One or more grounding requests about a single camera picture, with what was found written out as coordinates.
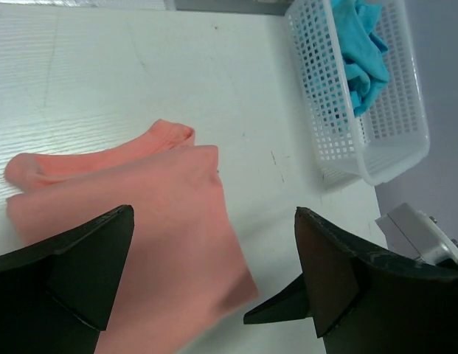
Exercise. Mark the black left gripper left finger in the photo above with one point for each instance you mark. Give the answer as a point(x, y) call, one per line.
point(56, 295)

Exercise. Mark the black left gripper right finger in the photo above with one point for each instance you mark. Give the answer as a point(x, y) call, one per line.
point(364, 298)

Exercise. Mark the salmon orange t-shirt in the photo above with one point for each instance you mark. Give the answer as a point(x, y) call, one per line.
point(185, 269)

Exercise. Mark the white plastic basket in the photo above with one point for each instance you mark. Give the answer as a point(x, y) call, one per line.
point(392, 136)

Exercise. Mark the crumpled blue t-shirt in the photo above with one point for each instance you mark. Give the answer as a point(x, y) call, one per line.
point(362, 51)

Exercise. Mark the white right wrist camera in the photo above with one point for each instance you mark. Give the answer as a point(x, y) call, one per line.
point(416, 235)

